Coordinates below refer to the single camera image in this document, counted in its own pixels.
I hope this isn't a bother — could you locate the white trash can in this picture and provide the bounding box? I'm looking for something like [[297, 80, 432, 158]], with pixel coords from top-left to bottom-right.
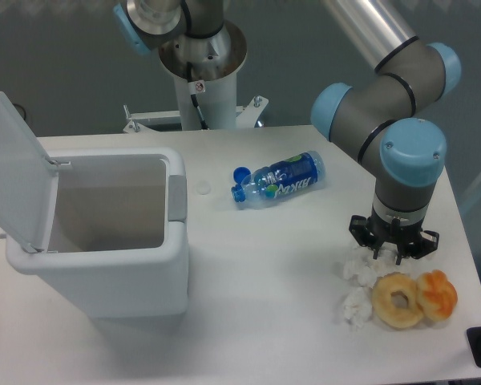
[[0, 92, 189, 318]]

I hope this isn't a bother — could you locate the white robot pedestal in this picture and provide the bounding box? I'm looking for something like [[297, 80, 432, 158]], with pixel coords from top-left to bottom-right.
[[123, 21, 269, 132]]

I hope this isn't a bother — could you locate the blue label plastic bottle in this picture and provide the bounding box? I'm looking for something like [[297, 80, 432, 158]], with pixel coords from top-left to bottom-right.
[[231, 150, 326, 209]]

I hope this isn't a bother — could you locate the orange twisted bread roll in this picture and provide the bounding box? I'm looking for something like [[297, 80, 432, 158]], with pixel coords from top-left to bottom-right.
[[416, 269, 458, 322]]

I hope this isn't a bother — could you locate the white bottle cap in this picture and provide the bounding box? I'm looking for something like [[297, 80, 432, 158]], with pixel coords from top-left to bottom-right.
[[196, 180, 211, 195]]

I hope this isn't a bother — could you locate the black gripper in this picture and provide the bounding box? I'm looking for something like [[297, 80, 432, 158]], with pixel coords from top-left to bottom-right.
[[349, 215, 439, 265]]

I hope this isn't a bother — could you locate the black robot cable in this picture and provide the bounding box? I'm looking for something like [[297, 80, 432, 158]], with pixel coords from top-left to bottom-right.
[[186, 62, 209, 131]]

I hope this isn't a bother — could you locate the plain ring donut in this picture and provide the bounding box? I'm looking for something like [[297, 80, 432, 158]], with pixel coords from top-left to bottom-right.
[[371, 274, 424, 329]]

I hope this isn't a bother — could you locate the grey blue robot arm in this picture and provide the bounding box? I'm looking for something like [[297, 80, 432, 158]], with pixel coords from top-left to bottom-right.
[[113, 1, 462, 259]]

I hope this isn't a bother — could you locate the blue bottle cap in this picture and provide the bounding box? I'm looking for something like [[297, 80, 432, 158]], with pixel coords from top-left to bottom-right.
[[232, 166, 251, 184]]

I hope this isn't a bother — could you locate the small crumpled white tissue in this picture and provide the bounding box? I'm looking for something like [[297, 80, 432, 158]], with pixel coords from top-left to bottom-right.
[[342, 287, 373, 330]]

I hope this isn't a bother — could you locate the large crumpled white tissue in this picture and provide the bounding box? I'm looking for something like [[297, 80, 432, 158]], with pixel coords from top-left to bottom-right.
[[342, 246, 402, 288]]

